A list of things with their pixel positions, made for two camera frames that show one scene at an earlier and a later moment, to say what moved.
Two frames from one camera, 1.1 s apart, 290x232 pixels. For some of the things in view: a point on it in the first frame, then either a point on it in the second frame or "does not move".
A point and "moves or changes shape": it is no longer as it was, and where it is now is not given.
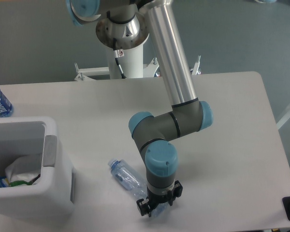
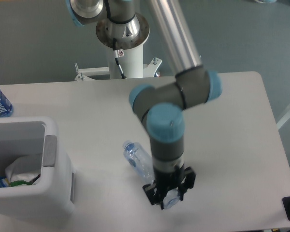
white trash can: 52,196 does not move
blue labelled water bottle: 0,106 does not move
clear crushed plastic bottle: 131,177 moves or changes shape
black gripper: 154,199 → 166,182
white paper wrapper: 24,168 does not move
